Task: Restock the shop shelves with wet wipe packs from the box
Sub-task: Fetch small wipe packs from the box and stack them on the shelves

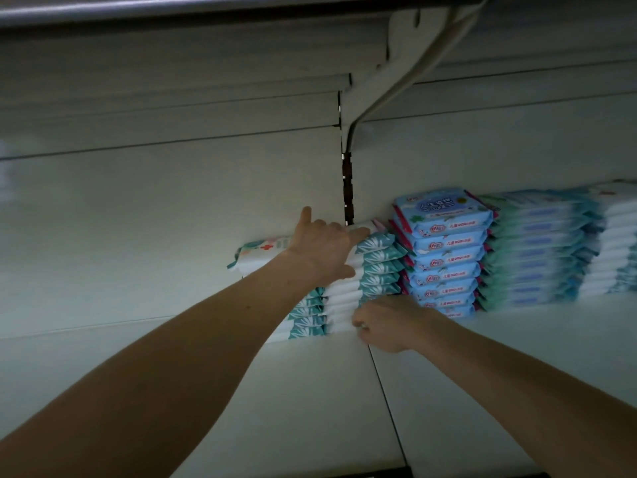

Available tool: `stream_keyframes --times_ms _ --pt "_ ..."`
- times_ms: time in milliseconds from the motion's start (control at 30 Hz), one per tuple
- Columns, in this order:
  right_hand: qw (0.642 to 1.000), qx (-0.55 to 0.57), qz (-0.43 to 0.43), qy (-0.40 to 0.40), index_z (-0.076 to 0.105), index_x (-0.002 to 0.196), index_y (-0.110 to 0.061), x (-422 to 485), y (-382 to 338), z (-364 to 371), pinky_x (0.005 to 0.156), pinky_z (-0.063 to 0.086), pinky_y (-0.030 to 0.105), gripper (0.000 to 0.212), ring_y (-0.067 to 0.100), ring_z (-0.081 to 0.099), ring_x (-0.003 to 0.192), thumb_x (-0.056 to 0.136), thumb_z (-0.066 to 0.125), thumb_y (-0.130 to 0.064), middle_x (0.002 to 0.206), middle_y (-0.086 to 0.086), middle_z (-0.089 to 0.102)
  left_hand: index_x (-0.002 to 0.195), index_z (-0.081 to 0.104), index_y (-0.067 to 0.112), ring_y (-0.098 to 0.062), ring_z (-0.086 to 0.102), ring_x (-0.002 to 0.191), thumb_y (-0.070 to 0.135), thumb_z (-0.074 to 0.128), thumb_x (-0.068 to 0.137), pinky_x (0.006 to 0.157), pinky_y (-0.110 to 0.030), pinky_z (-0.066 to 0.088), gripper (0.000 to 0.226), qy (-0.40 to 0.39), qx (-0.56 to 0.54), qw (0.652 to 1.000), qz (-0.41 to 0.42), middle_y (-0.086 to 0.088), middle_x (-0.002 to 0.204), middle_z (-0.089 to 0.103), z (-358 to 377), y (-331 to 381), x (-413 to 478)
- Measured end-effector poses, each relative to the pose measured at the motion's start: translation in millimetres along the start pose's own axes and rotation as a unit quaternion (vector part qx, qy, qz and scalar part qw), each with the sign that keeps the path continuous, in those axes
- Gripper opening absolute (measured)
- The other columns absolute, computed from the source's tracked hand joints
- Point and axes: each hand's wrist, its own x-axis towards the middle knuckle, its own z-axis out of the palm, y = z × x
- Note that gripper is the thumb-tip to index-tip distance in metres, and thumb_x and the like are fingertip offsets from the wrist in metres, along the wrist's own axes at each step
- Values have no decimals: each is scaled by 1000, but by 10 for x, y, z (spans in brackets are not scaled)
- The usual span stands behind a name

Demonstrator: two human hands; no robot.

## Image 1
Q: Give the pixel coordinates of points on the person's right hand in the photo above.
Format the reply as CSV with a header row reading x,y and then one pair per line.
x,y
393,325

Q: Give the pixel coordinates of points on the person's left hand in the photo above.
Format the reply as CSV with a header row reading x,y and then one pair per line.
x,y
324,252

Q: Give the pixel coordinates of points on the stack of white green packets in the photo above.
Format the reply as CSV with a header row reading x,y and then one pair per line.
x,y
617,234
383,264
259,252

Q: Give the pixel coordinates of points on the stack of blue red packets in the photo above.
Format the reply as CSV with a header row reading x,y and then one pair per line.
x,y
443,244

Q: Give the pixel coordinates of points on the stack of blue green packets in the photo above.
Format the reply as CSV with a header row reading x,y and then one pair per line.
x,y
537,249

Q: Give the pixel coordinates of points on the metal store shelving unit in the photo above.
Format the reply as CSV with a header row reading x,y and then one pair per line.
x,y
149,214

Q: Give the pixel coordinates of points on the person's right forearm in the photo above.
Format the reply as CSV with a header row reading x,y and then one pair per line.
x,y
537,403

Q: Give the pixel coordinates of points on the person's left forearm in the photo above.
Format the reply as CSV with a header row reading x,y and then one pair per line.
x,y
139,393

